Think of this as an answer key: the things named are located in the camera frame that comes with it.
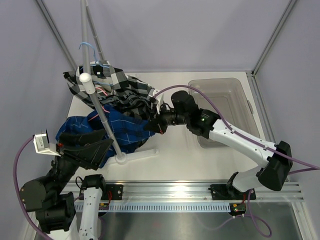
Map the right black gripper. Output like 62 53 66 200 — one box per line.
144 102 189 135

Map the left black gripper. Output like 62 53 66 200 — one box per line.
47 128 113 196

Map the pink wire hanger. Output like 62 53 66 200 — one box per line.
88 91 109 123

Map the black white checkered shirt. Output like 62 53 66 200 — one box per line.
62 65 161 123

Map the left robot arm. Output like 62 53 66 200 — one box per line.
18 129 114 240

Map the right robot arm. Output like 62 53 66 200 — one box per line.
144 90 293 199

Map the clear plastic bin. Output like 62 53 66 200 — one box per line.
188 78 260 138

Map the grey clothes rack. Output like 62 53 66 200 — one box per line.
79 0 159 165

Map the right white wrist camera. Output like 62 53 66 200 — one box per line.
147 88 164 114

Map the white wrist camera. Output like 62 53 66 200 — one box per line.
147 88 164 114
33 130 60 156

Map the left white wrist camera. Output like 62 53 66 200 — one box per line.
33 130 60 156

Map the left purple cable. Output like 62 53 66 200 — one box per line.
12 137 51 237

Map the purple cable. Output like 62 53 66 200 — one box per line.
12 137 51 237
152 85 320 237

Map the blue wire hanger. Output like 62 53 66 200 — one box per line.
79 42 115 87

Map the aluminium mounting rail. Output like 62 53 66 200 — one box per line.
106 180 304 203

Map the right aluminium frame post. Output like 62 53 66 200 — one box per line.
245 0 299 142

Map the aluminium frame post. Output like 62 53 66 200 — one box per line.
245 0 299 142
34 0 78 71

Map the left aluminium frame post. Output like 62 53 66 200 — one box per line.
34 0 78 71

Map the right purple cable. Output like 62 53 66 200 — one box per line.
152 85 320 237

